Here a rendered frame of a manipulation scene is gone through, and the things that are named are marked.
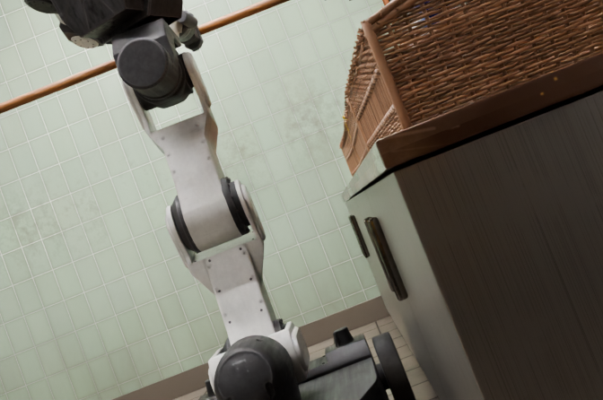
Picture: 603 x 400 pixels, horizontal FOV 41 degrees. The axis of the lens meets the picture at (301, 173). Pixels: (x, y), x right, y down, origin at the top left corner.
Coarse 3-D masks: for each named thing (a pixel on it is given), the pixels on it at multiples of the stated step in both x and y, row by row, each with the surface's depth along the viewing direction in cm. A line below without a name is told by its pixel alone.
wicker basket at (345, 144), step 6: (342, 138) 235; (348, 138) 225; (342, 144) 257; (348, 144) 234; (342, 150) 268; (348, 150) 242; (348, 156) 249; (354, 156) 227; (348, 162) 264; (354, 162) 236; (354, 168) 245
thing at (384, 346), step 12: (384, 336) 199; (384, 348) 195; (384, 360) 193; (396, 360) 193; (384, 372) 192; (396, 372) 192; (396, 384) 191; (408, 384) 192; (396, 396) 192; (408, 396) 192
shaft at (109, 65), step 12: (264, 0) 244; (276, 0) 244; (288, 0) 245; (240, 12) 244; (252, 12) 244; (204, 24) 245; (216, 24) 244; (84, 72) 245; (96, 72) 245; (48, 84) 246; (60, 84) 245; (72, 84) 246; (24, 96) 245; (36, 96) 246; (0, 108) 246; (12, 108) 246
